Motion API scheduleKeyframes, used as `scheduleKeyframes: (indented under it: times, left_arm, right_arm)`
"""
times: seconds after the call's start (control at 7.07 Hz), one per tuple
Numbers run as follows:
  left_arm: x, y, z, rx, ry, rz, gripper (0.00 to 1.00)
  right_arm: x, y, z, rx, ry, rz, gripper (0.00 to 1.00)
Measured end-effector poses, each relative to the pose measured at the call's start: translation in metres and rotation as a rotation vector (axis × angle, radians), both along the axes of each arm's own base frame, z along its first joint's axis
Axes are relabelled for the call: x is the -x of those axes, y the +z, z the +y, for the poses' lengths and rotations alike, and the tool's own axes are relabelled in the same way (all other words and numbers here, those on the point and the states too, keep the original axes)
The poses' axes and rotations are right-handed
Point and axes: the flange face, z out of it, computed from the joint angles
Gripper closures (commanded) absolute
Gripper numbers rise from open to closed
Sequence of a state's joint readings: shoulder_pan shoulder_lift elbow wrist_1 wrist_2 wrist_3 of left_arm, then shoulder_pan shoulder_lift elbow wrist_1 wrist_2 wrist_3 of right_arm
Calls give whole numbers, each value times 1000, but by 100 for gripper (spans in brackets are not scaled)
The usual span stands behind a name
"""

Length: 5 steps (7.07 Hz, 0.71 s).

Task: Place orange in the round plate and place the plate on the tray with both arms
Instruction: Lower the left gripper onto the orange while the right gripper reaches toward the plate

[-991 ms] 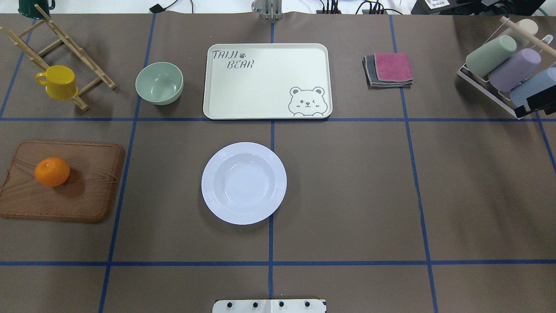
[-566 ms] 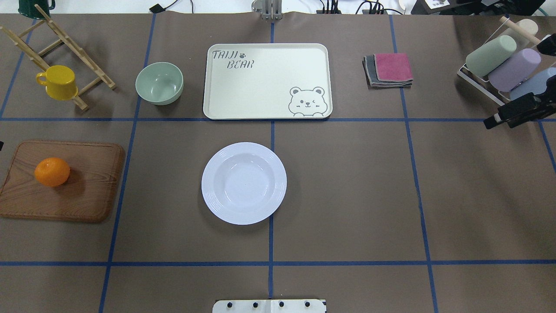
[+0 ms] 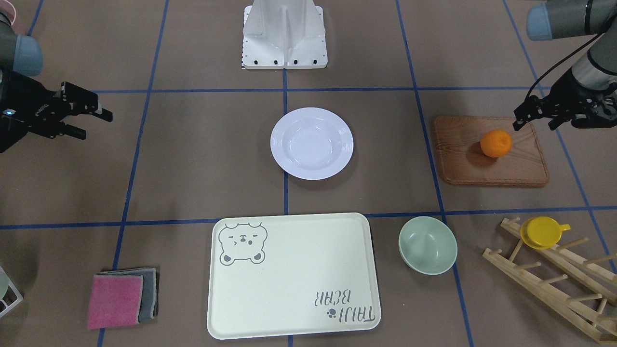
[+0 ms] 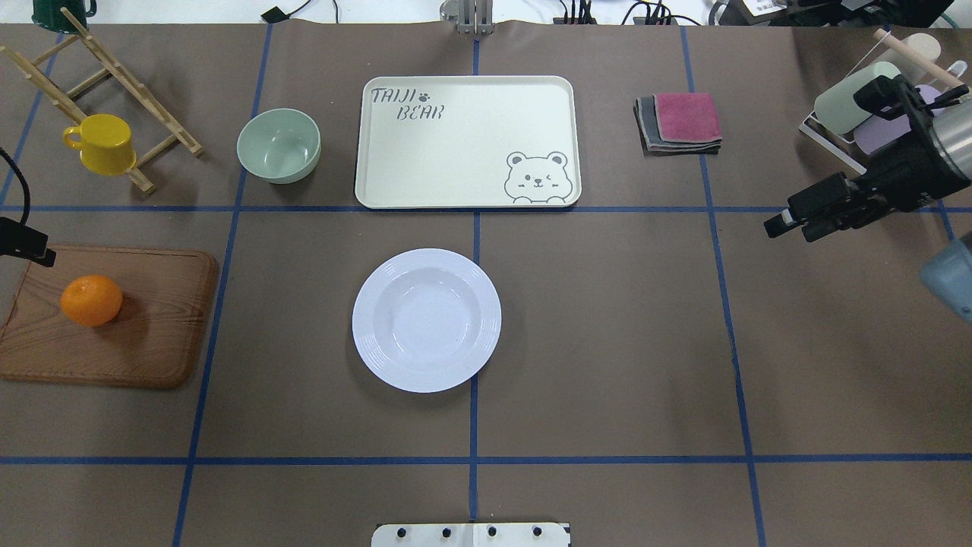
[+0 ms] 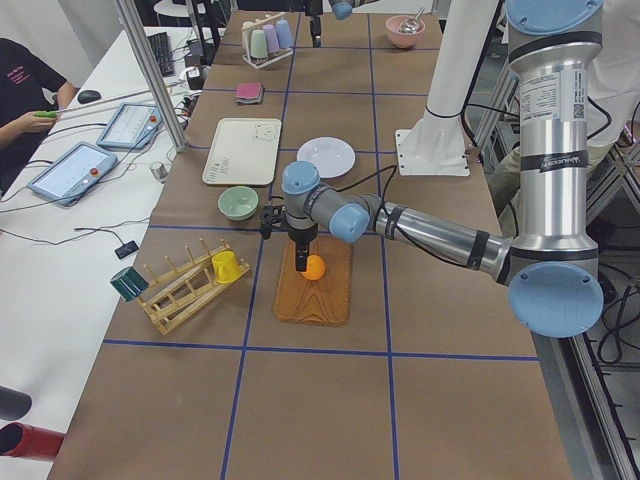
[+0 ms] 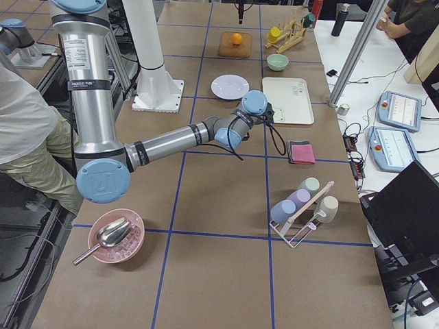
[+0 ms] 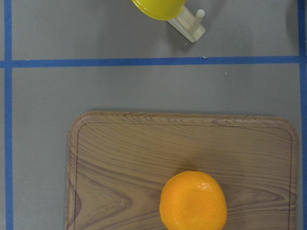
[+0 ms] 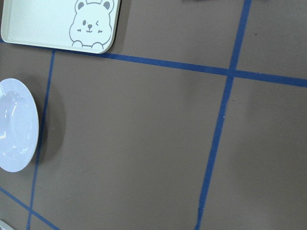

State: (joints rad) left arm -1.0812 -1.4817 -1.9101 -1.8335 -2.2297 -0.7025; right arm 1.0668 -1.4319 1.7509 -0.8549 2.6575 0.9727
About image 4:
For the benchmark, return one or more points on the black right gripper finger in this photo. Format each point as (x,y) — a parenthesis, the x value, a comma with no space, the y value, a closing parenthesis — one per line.
(844,216)
(812,201)

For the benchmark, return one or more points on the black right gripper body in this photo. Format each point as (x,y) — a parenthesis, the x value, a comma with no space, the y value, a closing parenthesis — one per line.
(915,169)

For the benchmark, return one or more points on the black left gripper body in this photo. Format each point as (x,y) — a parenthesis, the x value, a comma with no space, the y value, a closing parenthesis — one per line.
(23,241)

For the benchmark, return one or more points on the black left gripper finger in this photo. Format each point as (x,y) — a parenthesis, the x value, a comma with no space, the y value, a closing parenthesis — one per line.
(45,258)

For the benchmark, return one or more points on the orange fruit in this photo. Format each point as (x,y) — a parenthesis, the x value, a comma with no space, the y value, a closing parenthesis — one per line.
(91,300)

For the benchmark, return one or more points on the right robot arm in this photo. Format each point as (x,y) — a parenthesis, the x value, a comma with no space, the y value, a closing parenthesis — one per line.
(952,119)

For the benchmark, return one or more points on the cream bear tray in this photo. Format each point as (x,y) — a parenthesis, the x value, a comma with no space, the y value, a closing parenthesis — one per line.
(468,141)

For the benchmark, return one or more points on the purple tumbler cup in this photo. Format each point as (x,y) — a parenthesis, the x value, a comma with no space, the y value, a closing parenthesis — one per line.
(875,133)

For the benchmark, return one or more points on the green tumbler cup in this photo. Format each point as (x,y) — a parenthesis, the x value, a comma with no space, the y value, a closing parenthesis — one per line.
(835,109)

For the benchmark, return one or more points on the beige tumbler cup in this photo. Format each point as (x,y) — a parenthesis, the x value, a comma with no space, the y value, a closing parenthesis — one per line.
(924,45)

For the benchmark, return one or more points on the yellow mug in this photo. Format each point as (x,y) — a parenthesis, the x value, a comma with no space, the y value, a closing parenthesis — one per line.
(103,143)

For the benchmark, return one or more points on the wooden cutting board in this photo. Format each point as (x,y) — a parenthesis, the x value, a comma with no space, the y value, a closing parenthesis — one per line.
(154,340)

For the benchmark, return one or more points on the pink folded cloth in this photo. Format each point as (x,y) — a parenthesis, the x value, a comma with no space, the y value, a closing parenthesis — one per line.
(687,118)

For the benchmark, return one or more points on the wooden drying rack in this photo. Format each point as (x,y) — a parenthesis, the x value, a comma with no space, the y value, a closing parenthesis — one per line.
(111,67)

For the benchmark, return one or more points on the grey folded cloth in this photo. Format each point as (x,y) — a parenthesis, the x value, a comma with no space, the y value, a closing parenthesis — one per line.
(644,110)

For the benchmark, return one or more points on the dark green mug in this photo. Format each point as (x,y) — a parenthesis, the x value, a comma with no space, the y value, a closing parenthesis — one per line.
(63,16)

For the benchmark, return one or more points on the green ceramic bowl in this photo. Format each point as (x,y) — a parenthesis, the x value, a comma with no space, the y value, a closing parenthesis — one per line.
(280,146)

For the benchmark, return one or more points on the white round plate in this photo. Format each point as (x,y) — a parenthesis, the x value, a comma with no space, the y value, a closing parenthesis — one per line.
(426,320)

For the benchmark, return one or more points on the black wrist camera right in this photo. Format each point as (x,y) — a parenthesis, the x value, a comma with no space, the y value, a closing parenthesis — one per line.
(893,97)

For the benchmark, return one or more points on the white wire cup rack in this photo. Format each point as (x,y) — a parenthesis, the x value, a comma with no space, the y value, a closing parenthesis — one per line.
(949,71)

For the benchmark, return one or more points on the grey metal camera mount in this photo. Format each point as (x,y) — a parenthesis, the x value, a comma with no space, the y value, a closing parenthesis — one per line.
(471,17)

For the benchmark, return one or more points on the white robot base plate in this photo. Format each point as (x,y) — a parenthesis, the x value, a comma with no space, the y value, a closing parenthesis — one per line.
(473,534)

